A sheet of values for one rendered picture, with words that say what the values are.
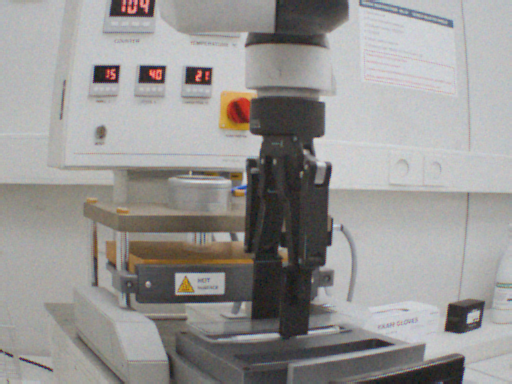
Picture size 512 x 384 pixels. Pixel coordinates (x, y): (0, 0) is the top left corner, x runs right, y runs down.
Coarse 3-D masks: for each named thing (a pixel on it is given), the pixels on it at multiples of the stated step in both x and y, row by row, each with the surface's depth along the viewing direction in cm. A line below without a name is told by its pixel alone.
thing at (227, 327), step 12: (192, 324) 79; (204, 324) 79; (216, 324) 79; (228, 324) 80; (240, 324) 80; (252, 324) 80; (264, 324) 80; (276, 324) 81; (312, 324) 81; (324, 324) 81
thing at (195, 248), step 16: (112, 240) 104; (192, 240) 99; (208, 240) 99; (112, 256) 100; (144, 256) 91; (160, 256) 92; (176, 256) 93; (192, 256) 94; (208, 256) 95; (224, 256) 95; (240, 256) 96
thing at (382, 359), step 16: (368, 352) 67; (384, 352) 67; (400, 352) 68; (416, 352) 69; (176, 368) 78; (192, 368) 74; (288, 368) 64; (304, 368) 63; (320, 368) 64; (336, 368) 65; (352, 368) 66; (368, 368) 66; (384, 368) 67
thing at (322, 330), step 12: (336, 324) 86; (348, 324) 81; (360, 324) 82; (204, 336) 75; (216, 336) 75; (228, 336) 75; (240, 336) 76; (252, 336) 76; (264, 336) 77; (276, 336) 78; (300, 336) 80; (312, 336) 81
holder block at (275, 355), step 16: (176, 336) 80; (192, 336) 79; (320, 336) 81; (336, 336) 81; (352, 336) 80; (368, 336) 80; (384, 336) 80; (176, 352) 80; (192, 352) 76; (208, 352) 72; (224, 352) 73; (240, 352) 73; (256, 352) 73; (272, 352) 74; (288, 352) 75; (304, 352) 75; (320, 352) 76; (336, 352) 77; (352, 352) 78; (208, 368) 72; (224, 368) 69; (240, 368) 67; (256, 368) 67; (272, 368) 67
